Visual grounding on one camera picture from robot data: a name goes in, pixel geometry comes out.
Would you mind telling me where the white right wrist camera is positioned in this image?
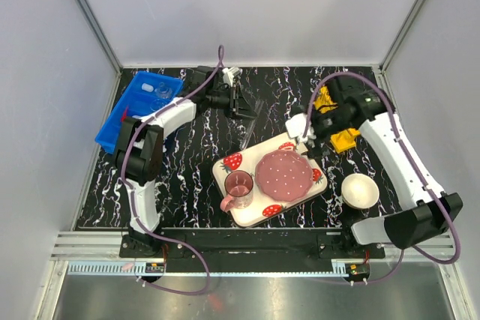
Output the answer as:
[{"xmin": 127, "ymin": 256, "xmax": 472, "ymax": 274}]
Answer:
[{"xmin": 285, "ymin": 113, "xmax": 311, "ymax": 143}]

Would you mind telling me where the blue plastic compartment bin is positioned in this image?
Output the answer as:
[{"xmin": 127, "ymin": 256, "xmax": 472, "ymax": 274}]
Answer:
[{"xmin": 95, "ymin": 71, "xmax": 183, "ymax": 154}]

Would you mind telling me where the clear glass test tube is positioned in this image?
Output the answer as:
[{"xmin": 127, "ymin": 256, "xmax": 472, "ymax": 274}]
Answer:
[{"xmin": 240, "ymin": 100, "xmax": 264, "ymax": 150}]

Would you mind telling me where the small clear glass beaker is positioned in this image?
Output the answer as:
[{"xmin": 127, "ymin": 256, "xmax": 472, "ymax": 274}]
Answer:
[{"xmin": 150, "ymin": 98, "xmax": 169, "ymax": 112}]

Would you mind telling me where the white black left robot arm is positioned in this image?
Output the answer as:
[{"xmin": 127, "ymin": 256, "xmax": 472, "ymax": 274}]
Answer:
[{"xmin": 113, "ymin": 65, "xmax": 258, "ymax": 257}]

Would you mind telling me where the pink ghost pattern mug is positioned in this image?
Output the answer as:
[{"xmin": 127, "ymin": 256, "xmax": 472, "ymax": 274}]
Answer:
[{"xmin": 220, "ymin": 170, "xmax": 254, "ymax": 212}]

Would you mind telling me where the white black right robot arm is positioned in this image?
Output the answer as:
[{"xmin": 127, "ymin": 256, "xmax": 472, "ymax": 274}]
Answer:
[{"xmin": 286, "ymin": 71, "xmax": 463, "ymax": 258}]

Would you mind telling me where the glass alcohol lamp white cap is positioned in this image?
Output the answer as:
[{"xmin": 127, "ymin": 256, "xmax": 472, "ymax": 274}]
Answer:
[{"xmin": 154, "ymin": 82, "xmax": 173, "ymax": 99}]

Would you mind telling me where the cream ceramic bowl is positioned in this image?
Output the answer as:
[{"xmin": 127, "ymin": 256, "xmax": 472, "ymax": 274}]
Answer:
[{"xmin": 340, "ymin": 173, "xmax": 380, "ymax": 210}]

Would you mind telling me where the wash bottle with red cap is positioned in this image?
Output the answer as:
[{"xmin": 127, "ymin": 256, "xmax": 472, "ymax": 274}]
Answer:
[{"xmin": 120, "ymin": 106, "xmax": 143, "ymax": 123}]

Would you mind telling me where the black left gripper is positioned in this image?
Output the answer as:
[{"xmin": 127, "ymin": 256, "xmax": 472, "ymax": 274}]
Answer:
[{"xmin": 206, "ymin": 85, "xmax": 258, "ymax": 121}]

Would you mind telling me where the yellow test tube rack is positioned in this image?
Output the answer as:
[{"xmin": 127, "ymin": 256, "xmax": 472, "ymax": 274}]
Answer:
[{"xmin": 313, "ymin": 85, "xmax": 361, "ymax": 154}]

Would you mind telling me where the pink polka dot plate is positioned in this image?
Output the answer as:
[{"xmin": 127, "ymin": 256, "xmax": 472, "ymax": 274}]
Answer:
[{"xmin": 254, "ymin": 150, "xmax": 314, "ymax": 202}]

